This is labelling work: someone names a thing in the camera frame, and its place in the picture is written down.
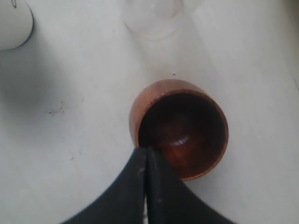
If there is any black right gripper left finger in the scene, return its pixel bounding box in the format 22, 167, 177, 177
65, 147, 147, 224

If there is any clear plastic bottle white cap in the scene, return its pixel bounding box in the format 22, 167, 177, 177
120, 0, 184, 39

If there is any white paper cup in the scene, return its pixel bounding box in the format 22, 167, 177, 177
0, 0, 33, 50

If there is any brown wooden cup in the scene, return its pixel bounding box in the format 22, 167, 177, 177
129, 79, 229, 181

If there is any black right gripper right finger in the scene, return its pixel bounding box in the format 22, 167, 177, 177
146, 147, 233, 224

